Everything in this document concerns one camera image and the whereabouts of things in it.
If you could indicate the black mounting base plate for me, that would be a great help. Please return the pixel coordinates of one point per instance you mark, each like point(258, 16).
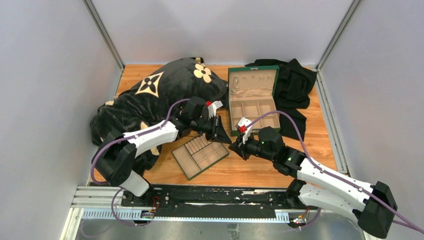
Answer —
point(225, 202)

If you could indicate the green jewelry box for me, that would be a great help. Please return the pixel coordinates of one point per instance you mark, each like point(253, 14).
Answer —
point(251, 93)

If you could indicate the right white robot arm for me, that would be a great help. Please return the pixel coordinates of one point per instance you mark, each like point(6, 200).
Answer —
point(319, 186)

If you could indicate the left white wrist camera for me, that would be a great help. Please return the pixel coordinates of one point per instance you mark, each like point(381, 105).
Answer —
point(212, 108)

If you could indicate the black blanket with beige flowers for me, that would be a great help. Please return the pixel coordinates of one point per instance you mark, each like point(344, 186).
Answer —
point(147, 102)

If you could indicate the green jewelry tray insert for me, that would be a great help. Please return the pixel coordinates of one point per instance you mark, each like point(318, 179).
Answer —
point(197, 155)

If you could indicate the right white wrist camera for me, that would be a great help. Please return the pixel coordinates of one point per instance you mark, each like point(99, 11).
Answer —
point(244, 127)

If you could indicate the black cloth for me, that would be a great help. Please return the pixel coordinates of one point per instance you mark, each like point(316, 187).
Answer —
point(293, 86)

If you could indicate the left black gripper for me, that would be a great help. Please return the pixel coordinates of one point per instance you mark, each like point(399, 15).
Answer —
point(218, 134)

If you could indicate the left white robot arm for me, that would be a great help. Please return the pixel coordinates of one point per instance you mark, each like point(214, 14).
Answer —
point(115, 158)

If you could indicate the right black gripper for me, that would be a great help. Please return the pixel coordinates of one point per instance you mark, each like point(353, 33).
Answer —
point(240, 148)

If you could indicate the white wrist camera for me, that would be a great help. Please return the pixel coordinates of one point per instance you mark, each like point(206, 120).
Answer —
point(212, 108)
point(244, 127)

